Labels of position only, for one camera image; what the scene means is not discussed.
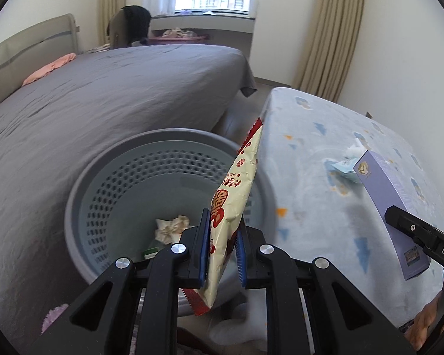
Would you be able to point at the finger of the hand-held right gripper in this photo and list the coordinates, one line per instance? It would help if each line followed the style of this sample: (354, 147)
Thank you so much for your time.
(407, 223)

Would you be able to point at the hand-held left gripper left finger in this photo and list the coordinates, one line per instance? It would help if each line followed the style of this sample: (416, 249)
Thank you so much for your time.
(204, 251)

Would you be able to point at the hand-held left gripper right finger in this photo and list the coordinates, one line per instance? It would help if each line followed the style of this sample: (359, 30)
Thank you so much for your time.
(240, 262)

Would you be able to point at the purple cardboard box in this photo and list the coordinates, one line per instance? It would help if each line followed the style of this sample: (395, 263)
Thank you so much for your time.
(384, 192)

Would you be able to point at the cream and red snack wrapper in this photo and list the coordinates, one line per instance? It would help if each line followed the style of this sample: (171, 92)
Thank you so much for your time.
(236, 192)

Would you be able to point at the grey perforated waste basket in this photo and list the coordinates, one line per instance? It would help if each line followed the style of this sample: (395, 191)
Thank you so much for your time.
(96, 177)

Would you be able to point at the person's right hand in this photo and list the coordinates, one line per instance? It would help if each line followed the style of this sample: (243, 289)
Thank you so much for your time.
(425, 318)

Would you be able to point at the small green packet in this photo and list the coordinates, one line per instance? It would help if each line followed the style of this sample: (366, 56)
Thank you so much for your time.
(151, 253)

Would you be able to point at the white cloth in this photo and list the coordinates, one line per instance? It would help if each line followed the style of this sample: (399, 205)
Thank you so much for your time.
(236, 329)

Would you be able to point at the light blue printed blanket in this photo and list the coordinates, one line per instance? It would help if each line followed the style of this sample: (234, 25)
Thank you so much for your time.
(318, 229)

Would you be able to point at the blue and white tissue pack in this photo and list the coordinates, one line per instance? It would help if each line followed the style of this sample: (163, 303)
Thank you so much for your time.
(342, 168)

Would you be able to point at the white tissue sheet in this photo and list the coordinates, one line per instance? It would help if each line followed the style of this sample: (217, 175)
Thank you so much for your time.
(357, 148)

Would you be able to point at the pink fuzzy slipper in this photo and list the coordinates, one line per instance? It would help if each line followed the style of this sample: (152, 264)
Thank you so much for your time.
(55, 318)

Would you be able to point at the grey bed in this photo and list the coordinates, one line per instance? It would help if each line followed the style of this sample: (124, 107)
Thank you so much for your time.
(96, 100)

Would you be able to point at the beige curtain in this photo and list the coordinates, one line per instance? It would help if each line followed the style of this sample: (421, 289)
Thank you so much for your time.
(111, 3)
(329, 33)

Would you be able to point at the pink basin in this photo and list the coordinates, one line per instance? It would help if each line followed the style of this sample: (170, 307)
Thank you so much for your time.
(177, 39)

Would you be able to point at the clothes in basin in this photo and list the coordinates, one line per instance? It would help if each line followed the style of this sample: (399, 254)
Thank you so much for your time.
(177, 31)

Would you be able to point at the brown chair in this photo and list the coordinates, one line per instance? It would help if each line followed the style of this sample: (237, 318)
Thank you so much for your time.
(114, 29)

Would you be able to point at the pink cloth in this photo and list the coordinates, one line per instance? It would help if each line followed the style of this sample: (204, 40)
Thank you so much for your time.
(48, 68)

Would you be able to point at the grey bed headboard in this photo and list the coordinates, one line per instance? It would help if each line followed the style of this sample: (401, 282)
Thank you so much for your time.
(22, 48)

